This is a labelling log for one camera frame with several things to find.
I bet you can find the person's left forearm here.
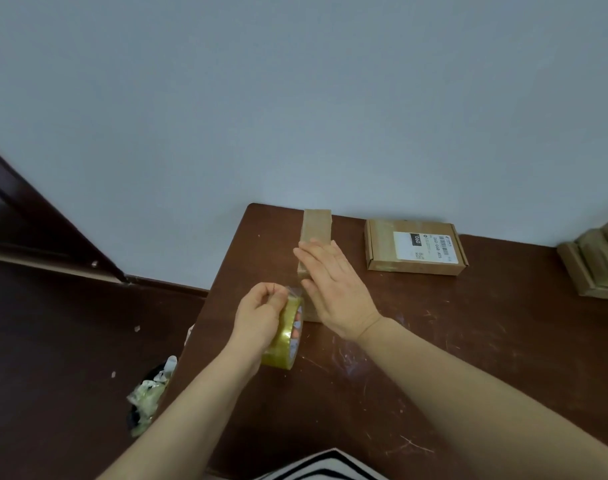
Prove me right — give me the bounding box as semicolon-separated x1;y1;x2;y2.
96;341;264;480

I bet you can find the black white striped garment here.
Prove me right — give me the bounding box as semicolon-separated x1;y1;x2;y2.
251;448;390;480

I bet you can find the clear packing tape roll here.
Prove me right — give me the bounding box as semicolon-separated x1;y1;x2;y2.
260;287;304;371

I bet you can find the black bin with waste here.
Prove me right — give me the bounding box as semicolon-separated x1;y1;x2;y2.
126;355;179;438

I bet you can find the dark brown wooden door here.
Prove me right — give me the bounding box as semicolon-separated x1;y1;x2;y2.
0;140;131;285

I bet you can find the person's left hand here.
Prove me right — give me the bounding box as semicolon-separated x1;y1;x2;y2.
231;282;290;368

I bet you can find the stack of folded cardboard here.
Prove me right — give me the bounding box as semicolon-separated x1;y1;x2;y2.
557;215;608;302

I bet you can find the person's right hand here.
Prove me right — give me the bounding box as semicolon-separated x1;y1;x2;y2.
293;238;385;344

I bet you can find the person's right forearm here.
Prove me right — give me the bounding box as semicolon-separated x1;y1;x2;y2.
356;317;608;480

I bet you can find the plain brown cardboard box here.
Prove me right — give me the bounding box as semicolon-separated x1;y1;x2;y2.
297;209;333;324

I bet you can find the labelled brown cardboard box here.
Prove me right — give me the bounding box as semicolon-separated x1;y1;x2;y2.
364;219;470;276

